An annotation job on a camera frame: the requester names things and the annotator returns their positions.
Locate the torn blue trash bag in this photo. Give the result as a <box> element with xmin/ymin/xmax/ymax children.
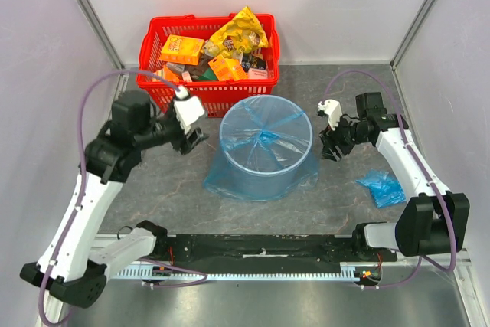
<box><xmin>202</xmin><ymin>93</ymin><xmax>321</xmax><ymax>202</ymax></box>

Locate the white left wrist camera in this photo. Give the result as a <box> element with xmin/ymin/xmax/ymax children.
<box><xmin>174</xmin><ymin>86</ymin><xmax>207</xmax><ymax>134</ymax></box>

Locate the grey slotted cable duct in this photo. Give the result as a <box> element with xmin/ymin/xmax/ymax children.
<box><xmin>113</xmin><ymin>262</ymin><xmax>382</xmax><ymax>284</ymax></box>

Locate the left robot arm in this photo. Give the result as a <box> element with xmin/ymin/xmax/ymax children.
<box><xmin>20</xmin><ymin>88</ymin><xmax>207</xmax><ymax>309</ymax></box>

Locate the orange striped packet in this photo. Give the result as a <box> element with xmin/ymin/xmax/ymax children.
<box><xmin>154</xmin><ymin>64</ymin><xmax>181</xmax><ymax>83</ymax></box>

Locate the green packet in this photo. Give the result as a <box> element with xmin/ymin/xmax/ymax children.
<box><xmin>197</xmin><ymin>67</ymin><xmax>219</xmax><ymax>81</ymax></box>

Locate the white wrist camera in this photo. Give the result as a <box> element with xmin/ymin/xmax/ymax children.
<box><xmin>317</xmin><ymin>99</ymin><xmax>343</xmax><ymax>131</ymax></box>
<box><xmin>174</xmin><ymin>86</ymin><xmax>207</xmax><ymax>134</ymax></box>

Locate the grey plastic trash bin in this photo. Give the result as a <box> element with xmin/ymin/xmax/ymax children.
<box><xmin>219</xmin><ymin>94</ymin><xmax>314</xmax><ymax>200</ymax></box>

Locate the yellow chips bag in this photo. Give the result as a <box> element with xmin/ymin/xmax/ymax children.
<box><xmin>204</xmin><ymin>6</ymin><xmax>269</xmax><ymax>58</ymax></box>

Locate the small orange carton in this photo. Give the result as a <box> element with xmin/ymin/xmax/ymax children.
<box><xmin>208</xmin><ymin>55</ymin><xmax>248</xmax><ymax>81</ymax></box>

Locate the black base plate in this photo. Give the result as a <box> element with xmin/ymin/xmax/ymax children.
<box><xmin>150</xmin><ymin>234</ymin><xmax>397</xmax><ymax>273</ymax></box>

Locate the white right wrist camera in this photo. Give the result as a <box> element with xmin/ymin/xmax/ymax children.
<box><xmin>317</xmin><ymin>99</ymin><xmax>343</xmax><ymax>131</ymax></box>

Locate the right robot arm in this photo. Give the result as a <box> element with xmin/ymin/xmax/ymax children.
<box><xmin>317</xmin><ymin>93</ymin><xmax>470</xmax><ymax>261</ymax></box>

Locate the blue trash bag roll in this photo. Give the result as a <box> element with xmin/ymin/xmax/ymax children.
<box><xmin>356</xmin><ymin>170</ymin><xmax>406</xmax><ymax>208</ymax></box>

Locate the red plastic shopping basket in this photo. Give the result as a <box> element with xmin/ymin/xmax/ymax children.
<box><xmin>139</xmin><ymin>13</ymin><xmax>280</xmax><ymax>118</ymax></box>

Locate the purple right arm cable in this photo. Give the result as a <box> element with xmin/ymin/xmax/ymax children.
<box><xmin>322</xmin><ymin>70</ymin><xmax>459</xmax><ymax>290</ymax></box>

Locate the orange snack box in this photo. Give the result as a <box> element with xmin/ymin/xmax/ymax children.
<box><xmin>159</xmin><ymin>34</ymin><xmax>204</xmax><ymax>66</ymax></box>

